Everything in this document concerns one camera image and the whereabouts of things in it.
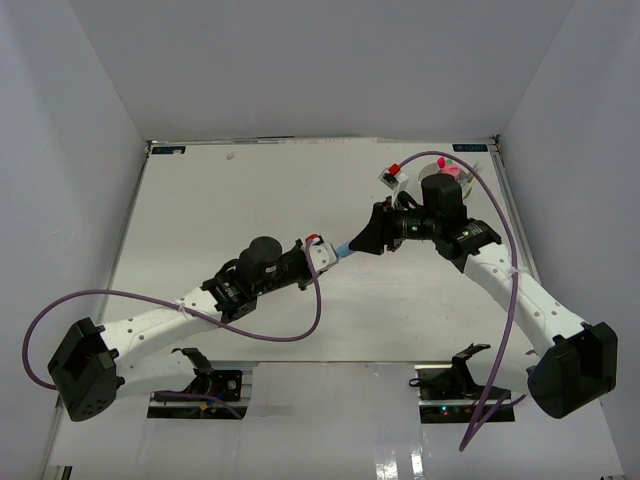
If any pink-lidded small jar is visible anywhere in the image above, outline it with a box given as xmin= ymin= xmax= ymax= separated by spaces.
xmin=442 ymin=164 xmax=461 ymax=178

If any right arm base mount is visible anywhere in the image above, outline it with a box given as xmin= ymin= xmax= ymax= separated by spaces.
xmin=408 ymin=344 xmax=490 ymax=425

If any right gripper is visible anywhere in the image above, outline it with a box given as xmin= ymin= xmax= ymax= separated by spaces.
xmin=348 ymin=197 xmax=440 ymax=256

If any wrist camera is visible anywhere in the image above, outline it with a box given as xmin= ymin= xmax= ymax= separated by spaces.
xmin=304 ymin=234 xmax=339 ymax=274
xmin=378 ymin=164 xmax=409 ymax=198

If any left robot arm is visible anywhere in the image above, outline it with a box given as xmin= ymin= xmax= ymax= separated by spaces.
xmin=48 ymin=235 xmax=339 ymax=422

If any blue highlighter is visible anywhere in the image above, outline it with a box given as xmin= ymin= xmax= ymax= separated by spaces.
xmin=335 ymin=242 xmax=354 ymax=258

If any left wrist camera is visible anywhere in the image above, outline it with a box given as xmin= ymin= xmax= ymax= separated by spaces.
xmin=304 ymin=234 xmax=339 ymax=274

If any white round divided container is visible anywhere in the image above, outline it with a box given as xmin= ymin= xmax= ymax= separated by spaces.
xmin=418 ymin=158 xmax=475 ymax=200

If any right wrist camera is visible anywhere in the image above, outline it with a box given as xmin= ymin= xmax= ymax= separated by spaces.
xmin=378 ymin=164 xmax=409 ymax=198

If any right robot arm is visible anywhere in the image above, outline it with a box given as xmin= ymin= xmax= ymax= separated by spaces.
xmin=348 ymin=165 xmax=618 ymax=419

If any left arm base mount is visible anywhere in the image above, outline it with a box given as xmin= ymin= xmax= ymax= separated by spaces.
xmin=147 ymin=348 xmax=252 ymax=420

